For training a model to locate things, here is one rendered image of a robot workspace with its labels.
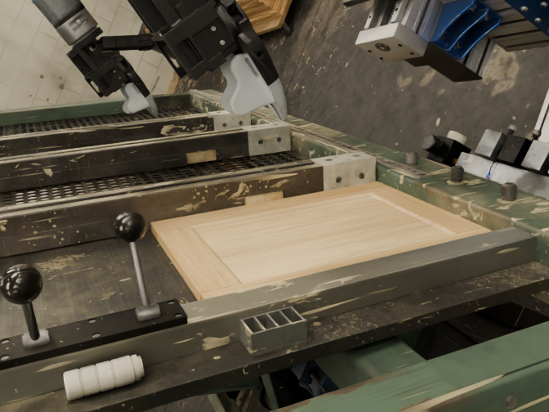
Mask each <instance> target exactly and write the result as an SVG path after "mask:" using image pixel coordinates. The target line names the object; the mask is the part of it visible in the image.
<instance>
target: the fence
mask: <svg viewBox="0 0 549 412"><path fill-rule="evenodd" d="M536 245H537V236H536V235H532V234H530V233H528V232H525V231H522V230H520V229H517V228H515V227H513V226H510V227H507V228H502V229H499V230H495V231H489V232H485V233H482V234H478V235H472V236H468V237H465V238H461V239H457V240H451V241H448V242H444V243H440V244H434V245H431V246H427V247H423V248H419V249H414V250H409V251H406V252H402V253H397V254H392V255H389V256H385V257H379V258H375V259H372V260H368V261H365V262H358V263H355V264H351V265H347V266H341V267H338V268H334V269H330V270H326V271H321V272H316V273H313V274H309V275H304V276H299V277H296V278H292V279H289V280H282V281H279V282H275V283H272V284H265V285H262V286H258V287H255V288H250V289H245V290H241V291H237V292H233V293H228V294H224V295H220V296H216V297H213V298H206V299H203V300H199V301H196V302H189V303H186V304H182V305H181V306H182V308H183V310H184V311H185V313H186V315H187V320H188V323H187V324H184V325H178V326H175V327H171V328H168V329H162V330H159V331H155V332H152V333H149V334H143V335H140V336H136V337H133V338H127V339H124V340H120V341H117V342H113V343H107V344H104V345H100V346H97V347H91V348H88V349H84V350H81V351H77V352H71V353H68V354H64V355H61V356H55V357H52V358H48V359H45V360H39V361H35V362H32V363H28V364H25V365H19V366H16V367H12V368H9V369H3V370H0V405H5V404H8V403H12V402H14V401H20V400H24V399H26V398H30V397H33V396H38V395H42V394H44V393H48V392H53V391H56V390H60V389H63V388H65V383H64V378H63V373H64V372H66V371H70V370H73V369H80V368H82V367H85V366H89V365H96V364H97V363H101V362H104V361H111V360H113V359H116V358H119V357H123V356H132V355H136V356H141V360H142V364H143V367H144V366H147V365H152V364H156V363H159V362H163V361H168V360H171V359H174V358H177V357H181V356H186V355H189V354H192V353H195V352H201V351H204V350H207V349H211V348H214V347H219V346H222V345H226V344H229V343H234V342H238V341H241V338H240V326H239V320H240V319H243V318H247V317H250V316H256V315H260V314H263V313H267V312H270V311H275V310H278V309H282V308H285V307H291V306H293V308H294V309H295V310H296V311H297V312H298V313H299V314H300V315H301V316H302V317H303V318H304V319H306V323H307V322H311V321H313V320H319V319H322V318H325V317H329V316H334V315H337V314H341V313H343V312H347V311H352V310H355V309H359V308H361V307H367V306H371V305H373V304H377V303H380V302H385V301H389V300H391V299H395V298H400V297H403V296H407V295H410V294H413V293H419V292H421V291H425V290H428V289H433V288H437V287H440V286H443V285H447V284H452V283H455V282H458V281H461V280H467V279H470V278H473V277H477V276H480V275H485V274H488V273H491V272H495V271H500V270H503V269H507V268H510V267H513V266H519V265H521V264H525V263H528V262H533V261H534V260H535V253H536Z"/></svg>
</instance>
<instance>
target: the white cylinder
mask: <svg viewBox="0 0 549 412"><path fill-rule="evenodd" d="M144 376H145V373H144V368H143V364H142V360H141V356H136V355H132V356H123V357H119V358H116V359H113V360H111V361H109V360H108V361H104V362H101V363H97V364H96V365H89V366H85V367H82V368H80V369H73V370H70V371H66V372H64V373H63V378H64V383H65V391H66V396H67V399H68V400H69V401H71V400H75V399H78V398H81V397H83V396H90V395H92V394H96V393H99V391H101V392H104V391H107V390H110V389H114V387H121V386H125V385H128V384H131V383H134V382H135V381H139V380H141V377H144Z"/></svg>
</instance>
